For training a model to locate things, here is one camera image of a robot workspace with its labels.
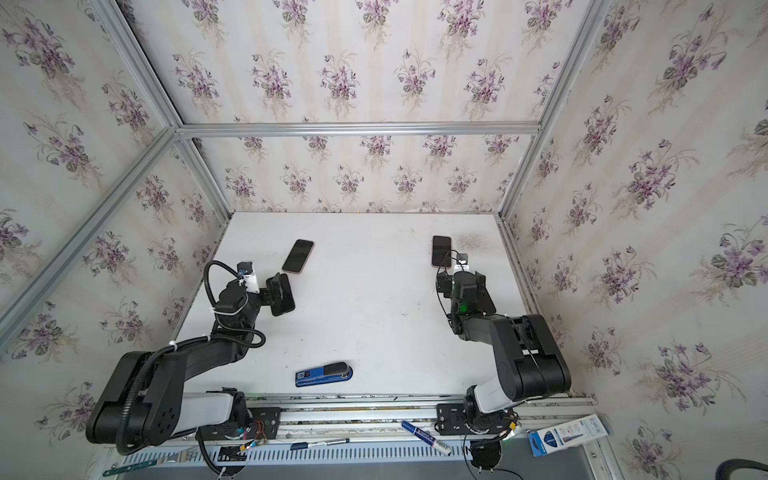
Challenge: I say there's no black phone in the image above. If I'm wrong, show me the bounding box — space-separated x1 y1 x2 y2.
266 273 296 317

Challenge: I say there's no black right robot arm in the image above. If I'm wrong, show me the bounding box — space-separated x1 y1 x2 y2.
435 271 572 428

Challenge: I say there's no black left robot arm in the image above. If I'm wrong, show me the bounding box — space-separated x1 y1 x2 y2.
85 273 295 455

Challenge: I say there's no dark phone at right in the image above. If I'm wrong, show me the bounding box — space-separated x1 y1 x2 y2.
431 235 453 268

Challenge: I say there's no pink-edged phone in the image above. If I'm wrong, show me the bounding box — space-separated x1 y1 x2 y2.
282 239 314 274

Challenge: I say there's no blue black stapler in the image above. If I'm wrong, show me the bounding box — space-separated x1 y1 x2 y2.
294 362 354 388

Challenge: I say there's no black thin pen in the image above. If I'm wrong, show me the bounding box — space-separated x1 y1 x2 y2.
290 438 350 451

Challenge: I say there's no blue marker pen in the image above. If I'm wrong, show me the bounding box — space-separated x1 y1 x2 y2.
401 420 452 456

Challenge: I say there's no black round connector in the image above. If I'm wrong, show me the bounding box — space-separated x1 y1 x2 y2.
469 440 502 473

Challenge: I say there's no blue white cardboard box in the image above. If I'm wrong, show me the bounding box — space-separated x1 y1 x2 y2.
527 414 609 457

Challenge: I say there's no green metal ruler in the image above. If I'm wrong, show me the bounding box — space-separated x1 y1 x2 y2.
102 459 158 477

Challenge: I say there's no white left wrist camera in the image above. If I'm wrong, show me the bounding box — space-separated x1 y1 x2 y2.
237 261 259 294

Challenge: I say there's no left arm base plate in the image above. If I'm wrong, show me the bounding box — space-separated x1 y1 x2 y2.
199 407 282 445

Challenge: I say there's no aluminium rail base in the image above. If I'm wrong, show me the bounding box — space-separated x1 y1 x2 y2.
107 392 601 448

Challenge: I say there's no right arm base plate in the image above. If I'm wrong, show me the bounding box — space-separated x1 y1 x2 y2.
434 402 518 436

